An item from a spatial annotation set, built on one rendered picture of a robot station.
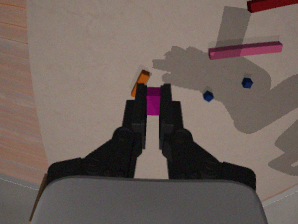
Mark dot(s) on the orange rod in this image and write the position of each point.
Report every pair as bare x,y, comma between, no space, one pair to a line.
143,77

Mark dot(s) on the dark red rod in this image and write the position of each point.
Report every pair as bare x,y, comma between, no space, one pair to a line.
260,5

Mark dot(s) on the pink rod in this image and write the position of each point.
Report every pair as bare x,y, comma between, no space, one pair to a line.
245,50

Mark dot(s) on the small blue cube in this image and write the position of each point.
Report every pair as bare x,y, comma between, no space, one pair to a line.
208,96
247,83

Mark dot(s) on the magenta rod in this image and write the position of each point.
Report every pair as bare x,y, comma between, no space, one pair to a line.
153,101

